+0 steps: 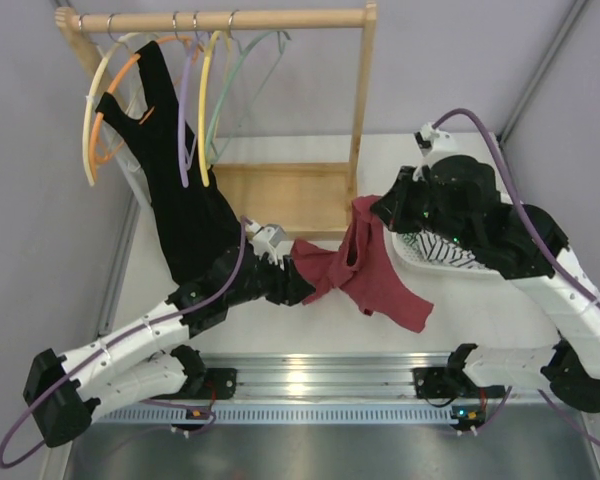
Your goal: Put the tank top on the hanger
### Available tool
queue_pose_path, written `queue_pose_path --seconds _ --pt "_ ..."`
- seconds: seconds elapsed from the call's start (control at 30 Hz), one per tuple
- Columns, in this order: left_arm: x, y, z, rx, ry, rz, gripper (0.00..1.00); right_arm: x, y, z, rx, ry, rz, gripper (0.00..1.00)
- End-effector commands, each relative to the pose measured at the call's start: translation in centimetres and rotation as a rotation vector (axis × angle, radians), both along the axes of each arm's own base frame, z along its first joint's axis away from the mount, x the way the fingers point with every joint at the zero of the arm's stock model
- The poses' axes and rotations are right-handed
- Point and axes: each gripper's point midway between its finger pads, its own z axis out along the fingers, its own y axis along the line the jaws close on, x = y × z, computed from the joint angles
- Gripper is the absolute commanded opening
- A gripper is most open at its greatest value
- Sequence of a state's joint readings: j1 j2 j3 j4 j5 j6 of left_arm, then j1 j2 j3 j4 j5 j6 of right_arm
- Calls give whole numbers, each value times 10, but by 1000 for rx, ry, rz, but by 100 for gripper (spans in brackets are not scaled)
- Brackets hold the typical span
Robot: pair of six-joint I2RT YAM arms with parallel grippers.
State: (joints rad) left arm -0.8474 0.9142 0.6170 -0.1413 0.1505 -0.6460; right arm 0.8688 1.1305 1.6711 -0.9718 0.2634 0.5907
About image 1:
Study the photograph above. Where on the purple hanger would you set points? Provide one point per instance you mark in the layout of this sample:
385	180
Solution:
186	148

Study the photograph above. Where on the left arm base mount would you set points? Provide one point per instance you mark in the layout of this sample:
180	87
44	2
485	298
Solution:
218	384

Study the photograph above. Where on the red tank top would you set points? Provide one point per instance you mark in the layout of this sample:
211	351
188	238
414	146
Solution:
362	269

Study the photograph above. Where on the yellow hanger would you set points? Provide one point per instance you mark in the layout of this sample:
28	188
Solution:
217	37

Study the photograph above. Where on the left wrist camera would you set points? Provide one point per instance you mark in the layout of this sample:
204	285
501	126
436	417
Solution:
265	239

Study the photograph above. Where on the black white striped garment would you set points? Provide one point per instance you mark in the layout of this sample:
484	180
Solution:
437	250

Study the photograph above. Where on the green hanger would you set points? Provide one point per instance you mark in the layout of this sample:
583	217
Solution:
212	151

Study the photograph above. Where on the white perforated plastic basket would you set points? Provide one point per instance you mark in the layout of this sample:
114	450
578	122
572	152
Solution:
417	263

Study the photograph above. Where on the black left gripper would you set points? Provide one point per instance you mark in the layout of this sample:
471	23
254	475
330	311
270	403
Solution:
284	282

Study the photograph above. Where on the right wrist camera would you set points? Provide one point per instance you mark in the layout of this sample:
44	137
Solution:
430	139

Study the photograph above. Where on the cream hanger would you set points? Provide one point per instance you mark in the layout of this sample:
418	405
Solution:
93	151

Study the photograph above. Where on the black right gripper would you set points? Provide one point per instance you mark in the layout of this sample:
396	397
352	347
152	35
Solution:
391	207

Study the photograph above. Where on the wooden clothes rack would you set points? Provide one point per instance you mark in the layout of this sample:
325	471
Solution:
304	183

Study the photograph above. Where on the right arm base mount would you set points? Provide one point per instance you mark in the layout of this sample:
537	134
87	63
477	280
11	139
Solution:
471	406

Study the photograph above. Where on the green white garment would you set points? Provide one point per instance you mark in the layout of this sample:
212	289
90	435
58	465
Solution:
409	242

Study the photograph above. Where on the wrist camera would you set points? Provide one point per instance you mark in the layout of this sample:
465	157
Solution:
265	239
430	139

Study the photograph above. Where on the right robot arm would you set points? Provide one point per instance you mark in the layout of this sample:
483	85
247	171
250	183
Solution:
457	198

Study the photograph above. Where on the slotted cable duct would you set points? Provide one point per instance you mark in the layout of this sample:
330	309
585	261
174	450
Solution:
278	414

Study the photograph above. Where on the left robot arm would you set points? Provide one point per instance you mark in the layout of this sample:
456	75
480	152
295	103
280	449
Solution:
149	357

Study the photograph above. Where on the aluminium mounting rail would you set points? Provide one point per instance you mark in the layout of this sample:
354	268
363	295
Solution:
313	377

